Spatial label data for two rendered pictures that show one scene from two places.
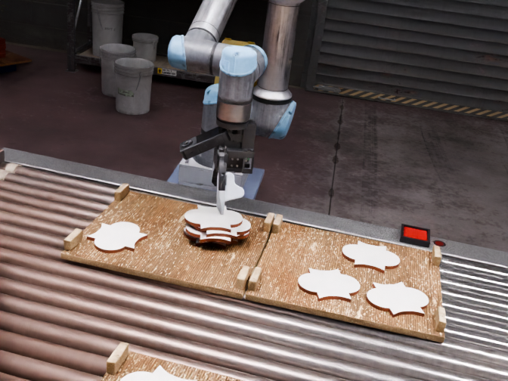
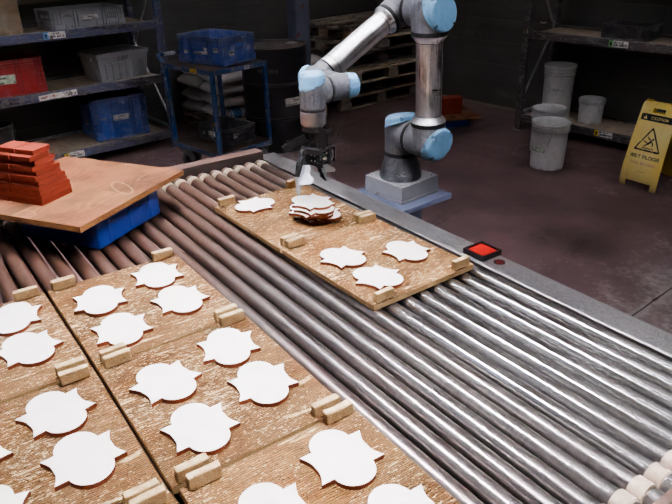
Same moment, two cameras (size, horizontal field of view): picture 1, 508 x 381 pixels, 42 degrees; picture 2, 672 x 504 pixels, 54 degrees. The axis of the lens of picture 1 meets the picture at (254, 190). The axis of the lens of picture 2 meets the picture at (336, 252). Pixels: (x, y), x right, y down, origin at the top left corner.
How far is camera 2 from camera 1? 1.30 m
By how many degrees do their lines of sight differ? 40
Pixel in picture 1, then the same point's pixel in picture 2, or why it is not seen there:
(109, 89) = not seen: hidden behind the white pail
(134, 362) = (171, 260)
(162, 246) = (274, 216)
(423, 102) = not seen: outside the picture
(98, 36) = (546, 97)
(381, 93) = not seen: outside the picture
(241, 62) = (304, 80)
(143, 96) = (554, 153)
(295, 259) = (347, 241)
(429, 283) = (425, 277)
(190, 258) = (280, 225)
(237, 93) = (305, 104)
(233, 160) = (312, 156)
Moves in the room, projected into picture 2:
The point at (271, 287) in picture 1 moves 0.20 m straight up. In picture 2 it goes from (303, 250) to (300, 183)
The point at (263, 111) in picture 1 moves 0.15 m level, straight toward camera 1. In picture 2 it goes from (414, 134) to (385, 144)
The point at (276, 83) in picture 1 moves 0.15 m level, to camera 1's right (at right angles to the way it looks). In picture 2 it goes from (422, 111) to (461, 118)
